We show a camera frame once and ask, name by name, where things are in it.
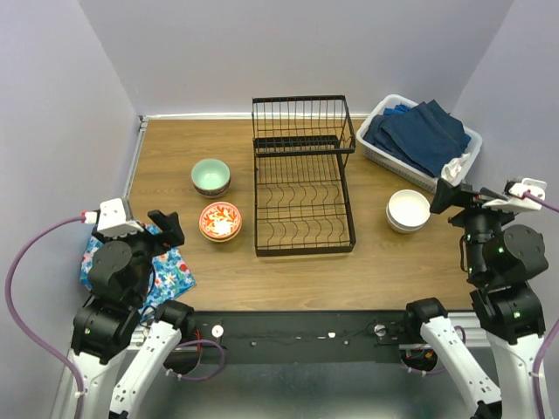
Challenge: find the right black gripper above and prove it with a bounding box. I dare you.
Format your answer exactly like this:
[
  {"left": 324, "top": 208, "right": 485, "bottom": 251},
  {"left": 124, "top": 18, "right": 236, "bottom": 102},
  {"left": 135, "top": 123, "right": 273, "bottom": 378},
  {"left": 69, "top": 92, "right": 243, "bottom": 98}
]
[{"left": 430, "top": 175, "right": 522, "bottom": 278}]

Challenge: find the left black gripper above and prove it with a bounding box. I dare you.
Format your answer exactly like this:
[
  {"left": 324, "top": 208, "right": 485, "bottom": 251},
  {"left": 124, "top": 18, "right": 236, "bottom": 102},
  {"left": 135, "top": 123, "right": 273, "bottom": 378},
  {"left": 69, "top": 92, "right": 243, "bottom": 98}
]
[{"left": 94, "top": 208, "right": 185, "bottom": 303}]

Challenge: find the red white patterned bowl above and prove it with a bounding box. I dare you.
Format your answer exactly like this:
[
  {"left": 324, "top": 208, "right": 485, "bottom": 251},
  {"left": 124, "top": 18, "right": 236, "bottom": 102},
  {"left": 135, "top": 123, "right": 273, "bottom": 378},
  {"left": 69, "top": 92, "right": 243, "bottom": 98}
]
[{"left": 198, "top": 202, "right": 243, "bottom": 235}]

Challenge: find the white ribbed bowl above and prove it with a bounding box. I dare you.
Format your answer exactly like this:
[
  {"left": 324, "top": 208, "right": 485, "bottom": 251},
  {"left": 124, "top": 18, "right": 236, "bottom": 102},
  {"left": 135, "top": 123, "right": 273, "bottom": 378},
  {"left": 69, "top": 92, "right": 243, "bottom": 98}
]
[{"left": 386, "top": 189, "right": 431, "bottom": 227}]

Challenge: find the mint green bowl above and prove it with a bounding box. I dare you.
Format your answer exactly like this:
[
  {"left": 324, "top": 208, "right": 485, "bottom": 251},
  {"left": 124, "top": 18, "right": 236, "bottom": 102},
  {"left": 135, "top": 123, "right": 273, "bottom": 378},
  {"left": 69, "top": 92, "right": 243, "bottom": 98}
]
[{"left": 190, "top": 159, "right": 231, "bottom": 191}]

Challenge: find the beige floral bowl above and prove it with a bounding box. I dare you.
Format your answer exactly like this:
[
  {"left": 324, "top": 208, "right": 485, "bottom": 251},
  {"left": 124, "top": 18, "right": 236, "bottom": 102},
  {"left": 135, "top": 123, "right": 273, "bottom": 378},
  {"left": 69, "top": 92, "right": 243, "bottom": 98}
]
[{"left": 386, "top": 213, "right": 424, "bottom": 234}]

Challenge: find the black wire dish rack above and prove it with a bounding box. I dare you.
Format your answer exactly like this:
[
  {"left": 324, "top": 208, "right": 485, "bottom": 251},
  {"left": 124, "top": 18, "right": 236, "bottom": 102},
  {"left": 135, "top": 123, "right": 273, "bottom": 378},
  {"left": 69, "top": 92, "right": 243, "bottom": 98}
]
[{"left": 252, "top": 95, "right": 356, "bottom": 257}]

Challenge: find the yellow dotted teal bowl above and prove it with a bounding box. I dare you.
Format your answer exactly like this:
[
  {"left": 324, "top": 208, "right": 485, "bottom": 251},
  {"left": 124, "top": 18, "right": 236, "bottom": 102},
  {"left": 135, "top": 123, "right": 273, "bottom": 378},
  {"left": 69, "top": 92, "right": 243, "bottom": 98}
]
[{"left": 201, "top": 230, "right": 240, "bottom": 243}]

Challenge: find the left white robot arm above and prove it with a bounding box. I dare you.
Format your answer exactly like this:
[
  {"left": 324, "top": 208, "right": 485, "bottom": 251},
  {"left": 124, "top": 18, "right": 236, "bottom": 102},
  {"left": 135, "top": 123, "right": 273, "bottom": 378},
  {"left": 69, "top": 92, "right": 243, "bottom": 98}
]
[{"left": 69, "top": 209, "right": 195, "bottom": 418}]

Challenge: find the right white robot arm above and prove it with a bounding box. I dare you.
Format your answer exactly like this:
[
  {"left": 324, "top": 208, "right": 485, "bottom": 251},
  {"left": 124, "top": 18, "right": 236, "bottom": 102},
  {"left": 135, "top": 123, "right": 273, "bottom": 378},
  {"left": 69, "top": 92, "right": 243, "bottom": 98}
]
[{"left": 401, "top": 177, "right": 558, "bottom": 418}]

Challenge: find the white crumpled cloth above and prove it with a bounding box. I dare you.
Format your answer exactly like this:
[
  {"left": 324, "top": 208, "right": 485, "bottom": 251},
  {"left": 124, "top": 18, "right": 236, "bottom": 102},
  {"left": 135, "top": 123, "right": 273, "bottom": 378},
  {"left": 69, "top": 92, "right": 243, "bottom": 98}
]
[{"left": 440, "top": 153, "right": 471, "bottom": 185}]

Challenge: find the blue floral cloth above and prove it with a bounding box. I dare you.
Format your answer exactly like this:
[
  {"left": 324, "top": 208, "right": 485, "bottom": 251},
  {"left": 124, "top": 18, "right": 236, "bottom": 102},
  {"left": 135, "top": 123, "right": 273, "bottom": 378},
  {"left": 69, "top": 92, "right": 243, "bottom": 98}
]
[{"left": 79, "top": 237, "right": 196, "bottom": 320}]

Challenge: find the dark blue folded cloth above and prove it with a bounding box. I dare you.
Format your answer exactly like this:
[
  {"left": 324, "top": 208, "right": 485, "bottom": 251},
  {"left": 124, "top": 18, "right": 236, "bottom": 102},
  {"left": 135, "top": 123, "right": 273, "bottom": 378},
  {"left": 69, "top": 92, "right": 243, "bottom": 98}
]
[{"left": 363, "top": 100, "right": 471, "bottom": 178}]

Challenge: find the white plastic basket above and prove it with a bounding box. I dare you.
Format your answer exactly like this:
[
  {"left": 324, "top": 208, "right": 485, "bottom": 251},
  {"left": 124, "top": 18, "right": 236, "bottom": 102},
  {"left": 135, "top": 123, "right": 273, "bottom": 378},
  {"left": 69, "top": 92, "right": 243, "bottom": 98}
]
[{"left": 355, "top": 94, "right": 483, "bottom": 193}]

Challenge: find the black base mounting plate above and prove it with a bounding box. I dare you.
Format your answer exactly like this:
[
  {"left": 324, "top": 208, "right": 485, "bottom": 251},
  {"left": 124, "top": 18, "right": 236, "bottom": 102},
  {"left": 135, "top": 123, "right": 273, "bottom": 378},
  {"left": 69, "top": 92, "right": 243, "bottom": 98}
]
[{"left": 194, "top": 310, "right": 424, "bottom": 366}]

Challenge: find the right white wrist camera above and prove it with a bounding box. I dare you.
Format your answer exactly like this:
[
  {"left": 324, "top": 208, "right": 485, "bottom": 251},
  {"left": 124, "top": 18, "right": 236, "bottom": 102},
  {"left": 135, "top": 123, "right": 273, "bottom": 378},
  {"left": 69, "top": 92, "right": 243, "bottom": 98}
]
[{"left": 504, "top": 177, "right": 548, "bottom": 212}]

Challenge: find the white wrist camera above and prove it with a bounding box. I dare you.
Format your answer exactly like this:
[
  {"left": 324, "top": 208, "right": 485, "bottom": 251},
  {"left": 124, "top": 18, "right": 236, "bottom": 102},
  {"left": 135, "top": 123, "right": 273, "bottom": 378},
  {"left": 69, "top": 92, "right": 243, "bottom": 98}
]
[
  {"left": 96, "top": 198, "right": 144, "bottom": 237},
  {"left": 504, "top": 177, "right": 548, "bottom": 212}
]

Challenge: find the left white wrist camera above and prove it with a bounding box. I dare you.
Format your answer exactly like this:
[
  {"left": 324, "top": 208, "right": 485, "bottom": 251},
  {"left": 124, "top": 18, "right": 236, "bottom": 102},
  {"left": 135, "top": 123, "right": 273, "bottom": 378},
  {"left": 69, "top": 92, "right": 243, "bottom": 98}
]
[{"left": 96, "top": 198, "right": 144, "bottom": 237}]

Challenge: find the aluminium frame rail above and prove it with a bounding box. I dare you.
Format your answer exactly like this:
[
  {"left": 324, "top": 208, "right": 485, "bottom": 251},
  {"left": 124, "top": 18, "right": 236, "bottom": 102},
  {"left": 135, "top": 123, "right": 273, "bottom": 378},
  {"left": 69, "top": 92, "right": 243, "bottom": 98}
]
[{"left": 47, "top": 115, "right": 542, "bottom": 419}]

